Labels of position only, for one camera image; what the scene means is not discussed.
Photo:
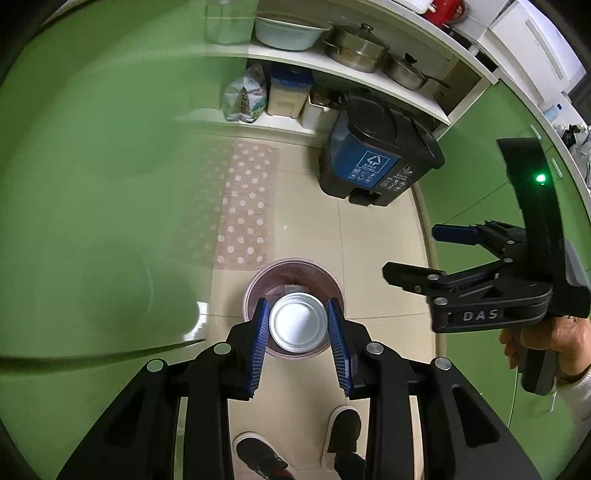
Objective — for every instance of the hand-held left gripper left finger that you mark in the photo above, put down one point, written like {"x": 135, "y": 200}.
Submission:
{"x": 259, "y": 346}

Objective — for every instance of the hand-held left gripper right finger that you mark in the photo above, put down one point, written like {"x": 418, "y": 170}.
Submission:
{"x": 337, "y": 346}

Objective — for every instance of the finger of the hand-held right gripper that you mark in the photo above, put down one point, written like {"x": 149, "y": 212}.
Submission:
{"x": 415, "y": 277}
{"x": 455, "y": 233}

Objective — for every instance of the white round tin lid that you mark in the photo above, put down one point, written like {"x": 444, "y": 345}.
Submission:
{"x": 298, "y": 323}

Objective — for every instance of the pink waste bin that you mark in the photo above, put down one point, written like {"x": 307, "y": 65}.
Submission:
{"x": 295, "y": 274}

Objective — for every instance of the blue and black trash bin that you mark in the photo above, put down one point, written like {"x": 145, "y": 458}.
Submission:
{"x": 369, "y": 138}

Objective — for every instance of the person's right hand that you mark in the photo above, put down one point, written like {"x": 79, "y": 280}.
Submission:
{"x": 568, "y": 341}

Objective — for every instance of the black shoe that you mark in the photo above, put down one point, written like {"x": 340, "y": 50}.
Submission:
{"x": 344, "y": 431}
{"x": 258, "y": 454}

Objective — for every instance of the pink polka dot mat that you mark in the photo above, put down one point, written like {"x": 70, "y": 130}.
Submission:
{"x": 247, "y": 203}

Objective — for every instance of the white shelf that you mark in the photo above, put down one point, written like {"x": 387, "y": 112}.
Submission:
{"x": 415, "y": 94}

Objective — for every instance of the steel saucepan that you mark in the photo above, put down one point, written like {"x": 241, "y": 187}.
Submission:
{"x": 404, "y": 71}

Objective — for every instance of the white appliance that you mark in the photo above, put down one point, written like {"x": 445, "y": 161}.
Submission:
{"x": 531, "y": 41}

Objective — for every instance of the small white box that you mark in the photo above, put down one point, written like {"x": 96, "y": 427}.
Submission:
{"x": 318, "y": 113}

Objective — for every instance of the steel steamer pot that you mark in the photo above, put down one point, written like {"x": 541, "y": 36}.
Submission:
{"x": 355, "y": 46}

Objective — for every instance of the white bucket with blue lid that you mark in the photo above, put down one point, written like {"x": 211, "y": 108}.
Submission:
{"x": 286, "y": 94}

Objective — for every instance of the red container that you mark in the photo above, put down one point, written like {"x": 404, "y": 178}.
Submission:
{"x": 443, "y": 11}

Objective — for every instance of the green cabinet door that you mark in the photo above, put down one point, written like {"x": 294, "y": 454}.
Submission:
{"x": 92, "y": 184}

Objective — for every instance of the printed plastic bag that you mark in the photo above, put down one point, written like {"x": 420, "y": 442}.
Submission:
{"x": 244, "y": 99}

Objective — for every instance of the pale green basin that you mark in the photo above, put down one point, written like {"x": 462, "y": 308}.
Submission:
{"x": 288, "y": 32}

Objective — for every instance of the clear plastic container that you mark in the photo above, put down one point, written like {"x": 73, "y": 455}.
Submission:
{"x": 228, "y": 21}

